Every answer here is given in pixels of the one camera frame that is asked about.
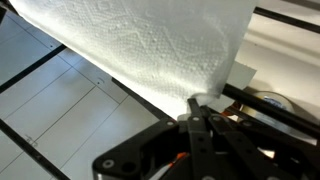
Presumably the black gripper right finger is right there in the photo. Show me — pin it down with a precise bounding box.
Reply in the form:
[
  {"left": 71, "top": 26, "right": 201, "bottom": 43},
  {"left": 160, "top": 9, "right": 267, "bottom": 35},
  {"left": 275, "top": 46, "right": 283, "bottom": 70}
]
[{"left": 201, "top": 106, "right": 320, "bottom": 180}]

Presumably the white paper towel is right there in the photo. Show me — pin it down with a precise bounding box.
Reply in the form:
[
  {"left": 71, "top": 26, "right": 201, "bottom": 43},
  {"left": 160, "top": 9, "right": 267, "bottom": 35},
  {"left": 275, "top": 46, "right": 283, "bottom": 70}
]
[{"left": 9, "top": 0, "right": 257, "bottom": 118}]

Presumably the black wire stand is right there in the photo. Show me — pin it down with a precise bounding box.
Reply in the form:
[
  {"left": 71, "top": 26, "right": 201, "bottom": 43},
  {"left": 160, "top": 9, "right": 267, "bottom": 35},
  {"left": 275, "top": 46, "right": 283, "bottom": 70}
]
[{"left": 1, "top": 0, "right": 319, "bottom": 180}]

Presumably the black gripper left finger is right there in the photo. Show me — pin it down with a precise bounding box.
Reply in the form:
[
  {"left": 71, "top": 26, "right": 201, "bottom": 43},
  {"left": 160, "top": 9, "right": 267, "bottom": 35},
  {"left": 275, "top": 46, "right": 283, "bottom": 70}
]
[{"left": 92, "top": 99, "right": 214, "bottom": 180}]

